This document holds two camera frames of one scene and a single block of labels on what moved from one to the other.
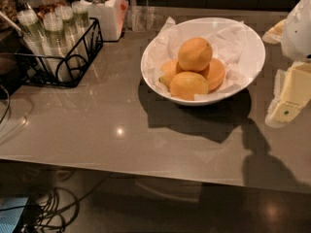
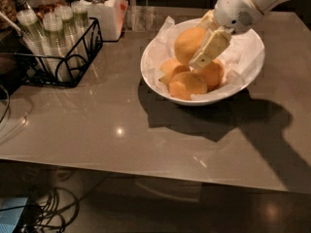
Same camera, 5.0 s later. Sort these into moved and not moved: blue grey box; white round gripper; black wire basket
Moved: white round gripper
Not moved: black wire basket; blue grey box
